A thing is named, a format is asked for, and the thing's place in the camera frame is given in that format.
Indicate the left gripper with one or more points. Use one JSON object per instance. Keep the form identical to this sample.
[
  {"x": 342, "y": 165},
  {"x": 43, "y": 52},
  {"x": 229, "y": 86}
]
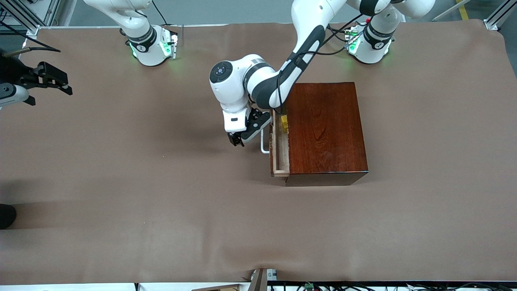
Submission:
[{"x": 236, "y": 139}]

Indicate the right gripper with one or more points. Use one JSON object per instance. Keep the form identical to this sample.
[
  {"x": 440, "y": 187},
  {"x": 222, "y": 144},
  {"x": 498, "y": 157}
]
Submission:
[{"x": 16, "y": 72}]

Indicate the yellow wooden block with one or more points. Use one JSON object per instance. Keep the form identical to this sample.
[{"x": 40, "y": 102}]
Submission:
[{"x": 284, "y": 121}]

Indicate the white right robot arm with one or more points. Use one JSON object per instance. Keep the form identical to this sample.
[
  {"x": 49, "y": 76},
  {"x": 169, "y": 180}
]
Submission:
[{"x": 151, "y": 54}]

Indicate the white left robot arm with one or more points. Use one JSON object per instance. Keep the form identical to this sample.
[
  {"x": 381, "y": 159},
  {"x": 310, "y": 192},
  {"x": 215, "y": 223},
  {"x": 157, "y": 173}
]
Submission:
[{"x": 230, "y": 93}]

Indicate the dark wooden drawer cabinet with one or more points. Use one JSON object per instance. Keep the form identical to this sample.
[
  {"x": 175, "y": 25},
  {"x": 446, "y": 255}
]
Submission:
[{"x": 327, "y": 129}]

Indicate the brown table cover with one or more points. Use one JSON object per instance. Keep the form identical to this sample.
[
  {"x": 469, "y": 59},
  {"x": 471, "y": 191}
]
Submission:
[{"x": 202, "y": 222}]

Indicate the black rounded object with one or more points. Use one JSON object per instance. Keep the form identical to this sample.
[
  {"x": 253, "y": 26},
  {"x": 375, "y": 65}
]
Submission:
[{"x": 6, "y": 216}]

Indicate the tan cardboard piece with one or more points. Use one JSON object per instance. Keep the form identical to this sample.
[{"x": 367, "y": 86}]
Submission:
[{"x": 218, "y": 288}]

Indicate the silver aluminium profile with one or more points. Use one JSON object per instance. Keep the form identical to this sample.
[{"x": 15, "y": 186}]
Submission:
[{"x": 499, "y": 16}]

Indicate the aluminium frame with dark struts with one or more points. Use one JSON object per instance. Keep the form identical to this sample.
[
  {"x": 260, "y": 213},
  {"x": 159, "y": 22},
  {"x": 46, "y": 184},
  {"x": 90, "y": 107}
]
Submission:
[{"x": 51, "y": 10}]

